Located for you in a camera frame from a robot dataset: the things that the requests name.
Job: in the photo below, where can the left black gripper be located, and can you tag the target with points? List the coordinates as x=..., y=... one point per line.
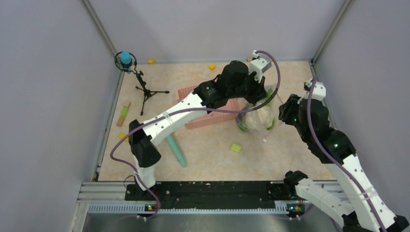
x=259, y=91

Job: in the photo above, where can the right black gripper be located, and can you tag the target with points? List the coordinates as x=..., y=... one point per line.
x=291, y=103

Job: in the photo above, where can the clear pink zip bag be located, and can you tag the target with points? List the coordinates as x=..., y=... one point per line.
x=262, y=135

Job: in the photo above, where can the white cauliflower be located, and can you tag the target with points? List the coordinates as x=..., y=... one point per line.
x=261, y=119

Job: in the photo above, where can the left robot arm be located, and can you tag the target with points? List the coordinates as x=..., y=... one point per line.
x=145, y=136

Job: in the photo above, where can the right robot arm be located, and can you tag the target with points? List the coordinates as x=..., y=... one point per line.
x=364, y=211

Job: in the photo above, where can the green square block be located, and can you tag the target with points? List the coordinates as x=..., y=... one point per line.
x=235, y=148

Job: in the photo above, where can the teal silicone tool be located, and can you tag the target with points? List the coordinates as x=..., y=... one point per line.
x=176, y=150

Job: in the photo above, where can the blue microphone on tripod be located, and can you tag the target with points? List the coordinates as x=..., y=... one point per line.
x=127, y=62

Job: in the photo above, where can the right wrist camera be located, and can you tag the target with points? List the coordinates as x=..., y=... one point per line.
x=319, y=91

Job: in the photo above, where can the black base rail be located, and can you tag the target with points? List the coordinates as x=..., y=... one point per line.
x=218, y=195

